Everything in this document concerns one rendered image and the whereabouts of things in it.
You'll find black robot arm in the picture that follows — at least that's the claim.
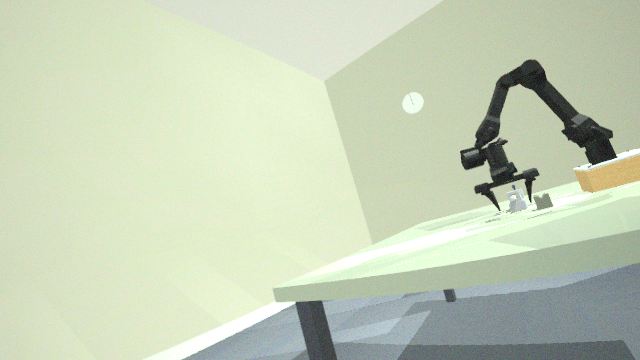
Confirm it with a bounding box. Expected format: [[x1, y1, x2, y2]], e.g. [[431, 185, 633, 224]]
[[460, 59, 618, 185]]

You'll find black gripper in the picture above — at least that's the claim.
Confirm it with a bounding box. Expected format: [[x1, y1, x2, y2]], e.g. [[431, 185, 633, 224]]
[[474, 157, 540, 211]]

